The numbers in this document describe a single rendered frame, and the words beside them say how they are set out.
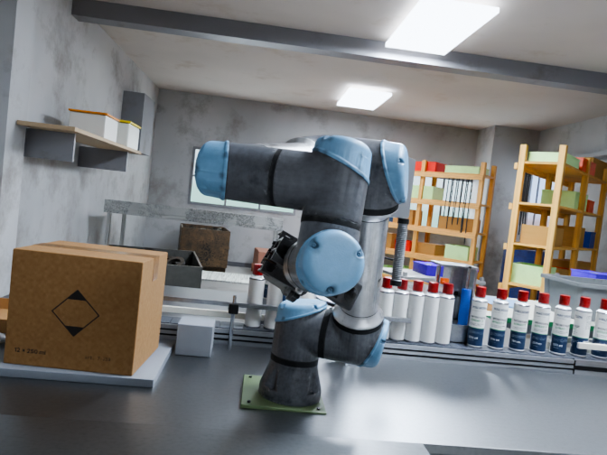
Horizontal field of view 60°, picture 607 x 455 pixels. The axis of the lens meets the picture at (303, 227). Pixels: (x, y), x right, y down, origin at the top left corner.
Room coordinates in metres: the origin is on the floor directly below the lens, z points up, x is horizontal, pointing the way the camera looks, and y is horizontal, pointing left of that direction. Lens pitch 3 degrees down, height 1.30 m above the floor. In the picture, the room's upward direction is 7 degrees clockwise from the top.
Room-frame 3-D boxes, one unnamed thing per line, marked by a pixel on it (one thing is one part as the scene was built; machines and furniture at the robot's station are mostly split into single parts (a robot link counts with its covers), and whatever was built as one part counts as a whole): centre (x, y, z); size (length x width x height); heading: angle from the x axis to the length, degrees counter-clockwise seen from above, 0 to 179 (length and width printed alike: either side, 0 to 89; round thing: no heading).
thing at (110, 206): (6.52, 1.32, 0.54); 2.09 x 0.79 x 1.08; 95
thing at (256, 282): (1.68, 0.13, 0.98); 0.05 x 0.05 x 0.20
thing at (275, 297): (1.68, 0.07, 0.98); 0.05 x 0.05 x 0.20
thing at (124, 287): (1.32, 0.51, 0.99); 0.30 x 0.24 x 0.27; 92
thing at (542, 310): (1.77, -0.84, 0.98); 0.05 x 0.05 x 0.20
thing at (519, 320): (1.76, -0.77, 0.98); 0.05 x 0.05 x 0.20
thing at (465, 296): (1.79, -0.58, 0.98); 0.03 x 0.03 x 0.17
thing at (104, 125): (4.88, 2.04, 1.77); 0.41 x 0.34 x 0.23; 5
